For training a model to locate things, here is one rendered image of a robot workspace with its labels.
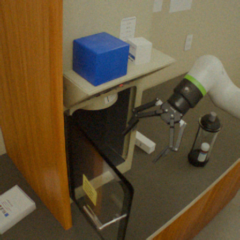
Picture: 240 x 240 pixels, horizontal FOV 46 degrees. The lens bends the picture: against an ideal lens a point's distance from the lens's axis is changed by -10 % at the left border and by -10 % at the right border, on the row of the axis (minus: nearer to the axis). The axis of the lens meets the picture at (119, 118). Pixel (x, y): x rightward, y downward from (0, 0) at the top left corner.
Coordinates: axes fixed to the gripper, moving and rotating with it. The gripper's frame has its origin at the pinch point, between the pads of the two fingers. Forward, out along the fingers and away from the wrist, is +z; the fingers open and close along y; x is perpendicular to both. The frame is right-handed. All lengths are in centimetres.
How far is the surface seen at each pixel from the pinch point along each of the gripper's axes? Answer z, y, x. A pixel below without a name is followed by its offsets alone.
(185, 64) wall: -60, -36, 95
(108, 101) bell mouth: -3.4, -16.0, -5.9
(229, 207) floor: -11, 58, 155
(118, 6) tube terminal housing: -23.3, -22.6, -31.4
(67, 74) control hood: -0.9, -18.8, -30.8
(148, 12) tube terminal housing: -30.7, -20.5, -21.4
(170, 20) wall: -64, -48, 53
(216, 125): -26.8, 12.5, 25.0
